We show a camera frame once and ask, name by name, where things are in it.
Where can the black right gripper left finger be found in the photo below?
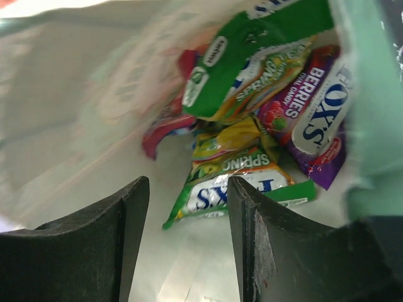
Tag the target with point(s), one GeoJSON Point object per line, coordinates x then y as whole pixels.
{"type": "Point", "coordinates": [88, 255]}

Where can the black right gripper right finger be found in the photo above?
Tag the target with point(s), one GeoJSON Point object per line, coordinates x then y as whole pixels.
{"type": "Point", "coordinates": [283, 256]}

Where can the green spring tea candy bag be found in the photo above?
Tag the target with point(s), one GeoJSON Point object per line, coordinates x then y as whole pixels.
{"type": "Point", "coordinates": [246, 150]}

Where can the green paper gift bag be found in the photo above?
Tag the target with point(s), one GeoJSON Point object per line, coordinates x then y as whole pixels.
{"type": "Point", "coordinates": [81, 83]}

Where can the green Fox's candy bag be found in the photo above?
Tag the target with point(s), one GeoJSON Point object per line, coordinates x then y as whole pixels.
{"type": "Point", "coordinates": [254, 56]}

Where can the purple Fox's berries candy bag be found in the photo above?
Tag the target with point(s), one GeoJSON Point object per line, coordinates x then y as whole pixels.
{"type": "Point", "coordinates": [307, 116]}

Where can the red candy bag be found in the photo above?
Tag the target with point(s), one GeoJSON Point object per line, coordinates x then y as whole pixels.
{"type": "Point", "coordinates": [171, 120]}

